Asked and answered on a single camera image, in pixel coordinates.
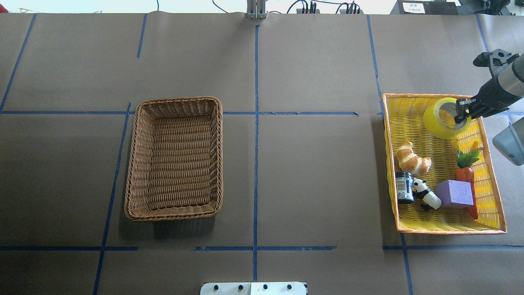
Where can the purple foam cube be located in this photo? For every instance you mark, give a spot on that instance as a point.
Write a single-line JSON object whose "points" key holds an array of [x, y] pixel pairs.
{"points": [[454, 194]]}

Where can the yellow plastic basket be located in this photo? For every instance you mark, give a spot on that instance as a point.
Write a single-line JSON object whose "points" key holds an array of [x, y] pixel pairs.
{"points": [[404, 121]]}

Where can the toy croissant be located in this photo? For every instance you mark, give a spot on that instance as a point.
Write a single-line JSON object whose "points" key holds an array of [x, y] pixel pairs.
{"points": [[409, 161]]}

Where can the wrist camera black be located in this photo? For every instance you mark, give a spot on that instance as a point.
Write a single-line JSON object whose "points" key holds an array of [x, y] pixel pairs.
{"points": [[496, 61]]}

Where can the yellow tape roll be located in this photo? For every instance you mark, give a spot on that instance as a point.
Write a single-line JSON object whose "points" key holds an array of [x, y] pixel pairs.
{"points": [[439, 119]]}

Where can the brown wicker basket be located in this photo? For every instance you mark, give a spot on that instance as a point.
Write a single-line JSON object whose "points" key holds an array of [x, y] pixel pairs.
{"points": [[175, 160]]}

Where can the toy panda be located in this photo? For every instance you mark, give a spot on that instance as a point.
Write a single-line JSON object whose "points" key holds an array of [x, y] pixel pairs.
{"points": [[425, 193]]}

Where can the aluminium frame post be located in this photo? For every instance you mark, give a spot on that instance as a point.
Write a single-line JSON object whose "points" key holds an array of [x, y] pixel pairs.
{"points": [[256, 9]]}

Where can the black power strip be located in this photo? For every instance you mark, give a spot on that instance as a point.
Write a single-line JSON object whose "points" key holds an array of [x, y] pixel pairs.
{"points": [[328, 7]]}

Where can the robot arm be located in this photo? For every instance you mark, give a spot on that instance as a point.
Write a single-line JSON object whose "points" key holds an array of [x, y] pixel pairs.
{"points": [[495, 96]]}

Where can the white pillar mount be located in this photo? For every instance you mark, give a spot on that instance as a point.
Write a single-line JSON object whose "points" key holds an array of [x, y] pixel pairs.
{"points": [[255, 288]]}

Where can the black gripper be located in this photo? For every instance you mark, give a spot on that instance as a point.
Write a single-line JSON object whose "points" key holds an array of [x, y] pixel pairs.
{"points": [[492, 94]]}

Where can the dark small can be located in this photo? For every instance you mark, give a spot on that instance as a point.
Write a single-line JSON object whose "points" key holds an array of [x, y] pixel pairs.
{"points": [[404, 186]]}

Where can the toy carrot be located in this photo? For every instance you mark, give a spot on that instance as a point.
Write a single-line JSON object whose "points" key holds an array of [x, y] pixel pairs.
{"points": [[465, 173]]}

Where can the black power box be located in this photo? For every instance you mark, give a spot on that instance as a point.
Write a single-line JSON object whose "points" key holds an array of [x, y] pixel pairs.
{"points": [[423, 7]]}

